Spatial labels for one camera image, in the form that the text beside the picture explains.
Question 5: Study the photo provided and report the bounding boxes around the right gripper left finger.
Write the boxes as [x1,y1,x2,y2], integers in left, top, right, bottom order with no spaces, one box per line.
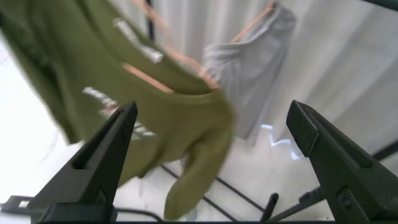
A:
[29,101,139,222]

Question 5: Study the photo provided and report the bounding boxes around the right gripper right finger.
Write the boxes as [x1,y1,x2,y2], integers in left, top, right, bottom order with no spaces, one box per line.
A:
[285,99,398,222]

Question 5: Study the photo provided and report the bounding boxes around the green garment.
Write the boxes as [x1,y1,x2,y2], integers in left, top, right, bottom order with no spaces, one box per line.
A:
[0,0,236,222]

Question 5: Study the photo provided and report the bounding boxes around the pink clothes hanger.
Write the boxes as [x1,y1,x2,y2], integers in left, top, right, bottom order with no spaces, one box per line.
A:
[123,0,221,94]
[230,0,276,44]

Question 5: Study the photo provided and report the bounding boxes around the pale grey shorts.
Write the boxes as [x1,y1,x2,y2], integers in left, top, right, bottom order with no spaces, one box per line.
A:
[203,1,298,146]

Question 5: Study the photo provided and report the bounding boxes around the black clothes rack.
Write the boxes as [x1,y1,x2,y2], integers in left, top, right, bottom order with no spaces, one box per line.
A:
[144,0,398,222]

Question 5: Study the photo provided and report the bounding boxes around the white curtain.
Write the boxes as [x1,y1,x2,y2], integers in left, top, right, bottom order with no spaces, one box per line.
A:
[108,0,398,156]

